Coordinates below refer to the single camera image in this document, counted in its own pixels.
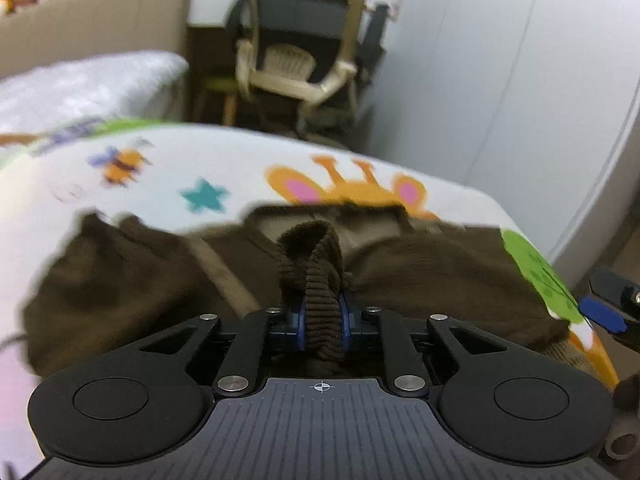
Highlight beige office chair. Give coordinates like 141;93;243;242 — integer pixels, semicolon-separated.
224;0;392;137

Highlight brown knit sweater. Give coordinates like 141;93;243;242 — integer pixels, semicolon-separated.
21;202;574;377

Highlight green round stool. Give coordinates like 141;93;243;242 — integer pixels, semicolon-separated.
192;75;242;127

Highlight cardboard box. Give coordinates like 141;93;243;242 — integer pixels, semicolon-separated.
0;0;192;82

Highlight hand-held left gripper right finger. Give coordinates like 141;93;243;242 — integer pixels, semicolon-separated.
340;294;501;399

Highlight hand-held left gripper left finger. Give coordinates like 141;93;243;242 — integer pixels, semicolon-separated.
140;306;307;397

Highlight white desk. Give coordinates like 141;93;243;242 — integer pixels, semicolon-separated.
189;0;247;28

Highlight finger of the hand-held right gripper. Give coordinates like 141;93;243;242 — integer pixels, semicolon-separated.
579;267;640;352

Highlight cartoon animal printed blanket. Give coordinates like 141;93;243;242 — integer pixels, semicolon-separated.
0;117;621;480

